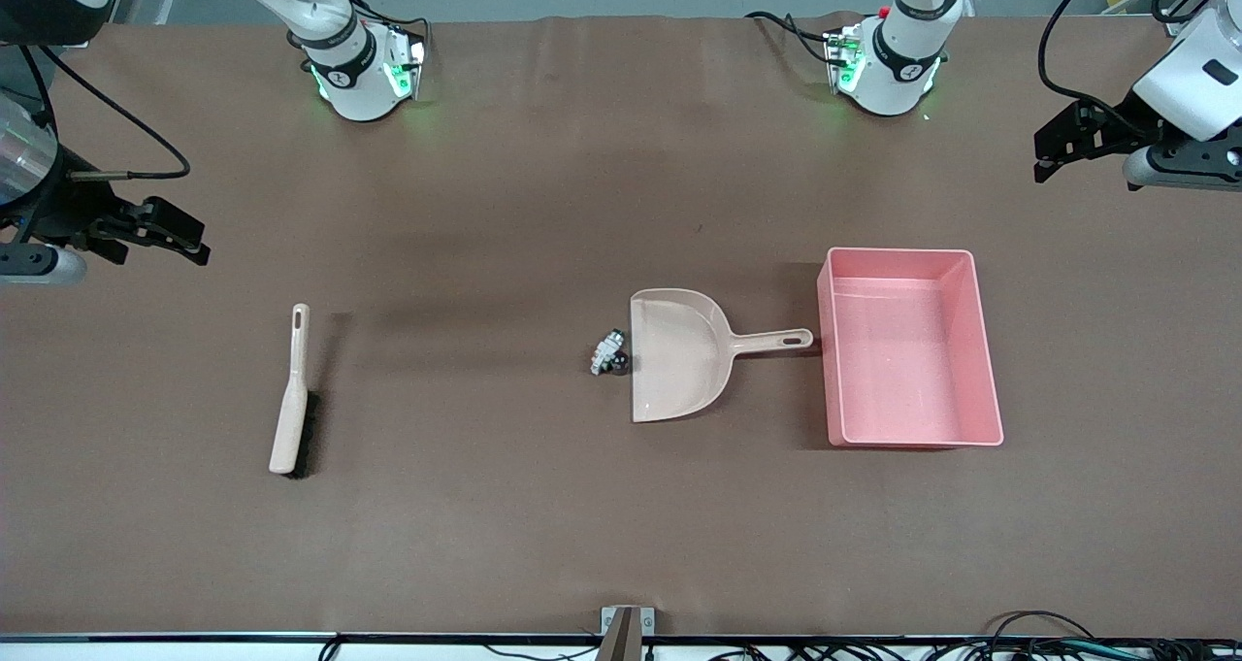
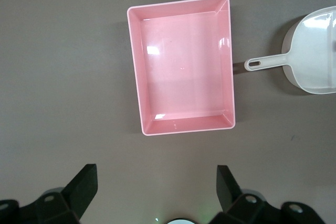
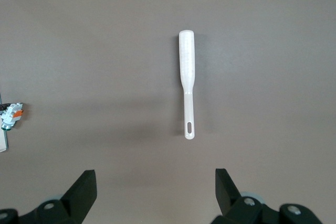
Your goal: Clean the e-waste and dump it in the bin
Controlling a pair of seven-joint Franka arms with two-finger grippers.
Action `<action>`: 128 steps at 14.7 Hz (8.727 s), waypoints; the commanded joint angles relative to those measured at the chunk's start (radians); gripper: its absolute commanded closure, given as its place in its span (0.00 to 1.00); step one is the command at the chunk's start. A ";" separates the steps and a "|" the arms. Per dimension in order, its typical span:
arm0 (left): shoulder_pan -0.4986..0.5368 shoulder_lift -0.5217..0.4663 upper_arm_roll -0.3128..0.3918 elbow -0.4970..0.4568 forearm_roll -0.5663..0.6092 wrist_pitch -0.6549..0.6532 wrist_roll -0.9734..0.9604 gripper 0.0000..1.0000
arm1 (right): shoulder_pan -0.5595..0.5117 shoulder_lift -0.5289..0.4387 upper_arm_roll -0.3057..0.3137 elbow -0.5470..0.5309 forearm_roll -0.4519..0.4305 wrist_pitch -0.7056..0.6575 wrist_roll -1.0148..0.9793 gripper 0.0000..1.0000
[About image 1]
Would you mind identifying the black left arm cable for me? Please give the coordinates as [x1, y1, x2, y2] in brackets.
[1036, 0, 1165, 118]

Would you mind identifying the aluminium frame profile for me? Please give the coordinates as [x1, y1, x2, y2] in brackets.
[1160, 0, 1242, 39]

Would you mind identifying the pink plastic bin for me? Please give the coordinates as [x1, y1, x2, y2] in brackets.
[816, 246, 1006, 449]

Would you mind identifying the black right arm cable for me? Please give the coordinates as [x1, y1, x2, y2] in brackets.
[17, 45, 192, 182]

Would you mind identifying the black base cable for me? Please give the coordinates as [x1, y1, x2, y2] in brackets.
[744, 10, 837, 66]
[312, 0, 431, 65]

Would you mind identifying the black cable tangle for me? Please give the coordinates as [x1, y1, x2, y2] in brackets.
[708, 642, 983, 661]

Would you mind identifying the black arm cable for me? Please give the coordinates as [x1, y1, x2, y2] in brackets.
[1036, 0, 1165, 118]
[17, 45, 192, 182]

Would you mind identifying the teal cable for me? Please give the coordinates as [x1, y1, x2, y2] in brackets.
[1019, 641, 1165, 659]

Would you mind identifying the beige brush with black bristles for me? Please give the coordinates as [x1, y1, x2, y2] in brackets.
[268, 302, 317, 479]

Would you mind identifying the black looped cable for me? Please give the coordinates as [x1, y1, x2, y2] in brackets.
[984, 610, 1103, 648]

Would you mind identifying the beige plastic dustpan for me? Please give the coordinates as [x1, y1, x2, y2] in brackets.
[629, 287, 815, 425]

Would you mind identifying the brown table cover mat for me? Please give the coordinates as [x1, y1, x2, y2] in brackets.
[0, 13, 1242, 639]

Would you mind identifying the grey metal bracket plate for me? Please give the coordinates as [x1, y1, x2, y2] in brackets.
[600, 606, 657, 635]

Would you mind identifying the dark camera mount post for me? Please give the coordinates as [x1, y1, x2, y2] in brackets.
[594, 608, 643, 661]

